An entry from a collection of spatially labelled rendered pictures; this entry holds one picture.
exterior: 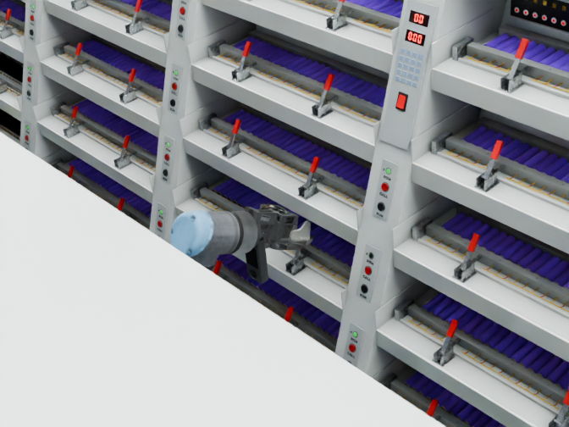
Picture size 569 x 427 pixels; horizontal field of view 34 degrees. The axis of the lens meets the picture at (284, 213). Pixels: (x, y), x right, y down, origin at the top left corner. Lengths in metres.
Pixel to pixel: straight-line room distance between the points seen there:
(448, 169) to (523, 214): 0.19
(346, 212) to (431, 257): 0.24
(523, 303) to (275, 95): 0.73
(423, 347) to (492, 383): 0.16
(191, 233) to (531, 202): 0.65
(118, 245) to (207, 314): 0.04
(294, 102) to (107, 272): 1.85
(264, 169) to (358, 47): 0.43
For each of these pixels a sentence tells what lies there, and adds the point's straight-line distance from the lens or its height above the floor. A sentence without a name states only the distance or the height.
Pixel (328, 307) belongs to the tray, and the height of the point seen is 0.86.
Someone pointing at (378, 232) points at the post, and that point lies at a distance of 1.91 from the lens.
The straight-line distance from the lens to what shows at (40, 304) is 0.20.
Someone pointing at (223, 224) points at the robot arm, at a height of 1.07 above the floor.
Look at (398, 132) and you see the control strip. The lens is 1.83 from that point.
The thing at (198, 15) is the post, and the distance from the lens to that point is 2.27.
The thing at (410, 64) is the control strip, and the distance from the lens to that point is 1.80.
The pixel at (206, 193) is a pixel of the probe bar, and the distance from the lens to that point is 2.39.
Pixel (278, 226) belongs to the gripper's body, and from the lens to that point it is 1.99.
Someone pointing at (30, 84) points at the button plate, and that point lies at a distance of 2.95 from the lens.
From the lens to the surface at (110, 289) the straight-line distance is 0.21.
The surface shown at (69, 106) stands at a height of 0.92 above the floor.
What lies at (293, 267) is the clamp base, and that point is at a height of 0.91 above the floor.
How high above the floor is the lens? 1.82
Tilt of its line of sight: 22 degrees down
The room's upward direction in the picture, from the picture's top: 9 degrees clockwise
